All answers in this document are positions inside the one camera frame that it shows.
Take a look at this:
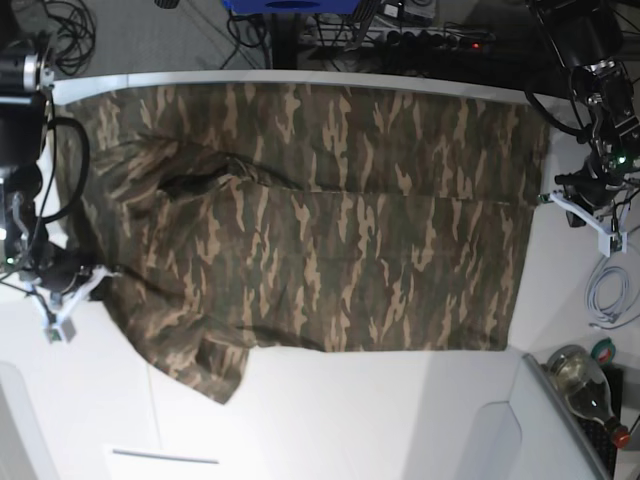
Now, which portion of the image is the black cable coil on floor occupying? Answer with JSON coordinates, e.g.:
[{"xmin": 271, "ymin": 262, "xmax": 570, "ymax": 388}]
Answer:
[{"xmin": 39, "ymin": 0, "xmax": 99, "ymax": 76}]

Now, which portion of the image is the black power strip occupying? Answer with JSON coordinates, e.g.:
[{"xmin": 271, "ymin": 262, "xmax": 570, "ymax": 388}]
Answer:
[{"xmin": 300, "ymin": 23, "xmax": 497, "ymax": 51}]

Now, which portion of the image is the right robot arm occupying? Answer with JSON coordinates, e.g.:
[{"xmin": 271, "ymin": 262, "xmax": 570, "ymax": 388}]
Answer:
[{"xmin": 1, "ymin": 26, "xmax": 115, "ymax": 343}]

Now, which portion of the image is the camouflage t-shirt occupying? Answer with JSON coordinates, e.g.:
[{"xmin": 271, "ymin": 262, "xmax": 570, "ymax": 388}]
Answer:
[{"xmin": 61, "ymin": 83, "xmax": 549, "ymax": 403}]

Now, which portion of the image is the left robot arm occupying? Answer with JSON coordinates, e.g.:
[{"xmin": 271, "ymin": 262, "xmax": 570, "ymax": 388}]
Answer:
[{"xmin": 525, "ymin": 1, "xmax": 639, "ymax": 257}]

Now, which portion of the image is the white coiled cable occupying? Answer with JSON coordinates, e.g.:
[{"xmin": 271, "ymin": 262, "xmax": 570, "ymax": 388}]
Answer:
[{"xmin": 584, "ymin": 243, "xmax": 640, "ymax": 330}]

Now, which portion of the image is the clear plastic bottle red cap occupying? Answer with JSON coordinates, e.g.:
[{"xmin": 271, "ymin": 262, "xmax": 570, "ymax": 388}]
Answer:
[{"xmin": 546, "ymin": 345, "xmax": 631, "ymax": 449}]

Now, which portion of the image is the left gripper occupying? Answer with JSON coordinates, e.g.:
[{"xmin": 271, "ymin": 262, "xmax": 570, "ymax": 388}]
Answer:
[{"xmin": 538, "ymin": 167, "xmax": 633, "ymax": 256}]

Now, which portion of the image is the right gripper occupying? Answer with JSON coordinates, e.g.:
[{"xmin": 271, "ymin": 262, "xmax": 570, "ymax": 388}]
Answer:
[{"xmin": 19, "ymin": 249, "xmax": 120, "ymax": 344}]

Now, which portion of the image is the green tape roll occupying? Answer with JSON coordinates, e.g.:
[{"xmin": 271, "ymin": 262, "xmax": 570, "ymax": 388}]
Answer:
[{"xmin": 591, "ymin": 338, "xmax": 616, "ymax": 366}]

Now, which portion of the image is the blue box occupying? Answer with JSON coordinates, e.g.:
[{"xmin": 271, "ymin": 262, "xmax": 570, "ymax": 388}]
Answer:
[{"xmin": 222, "ymin": 0, "xmax": 359, "ymax": 14}]

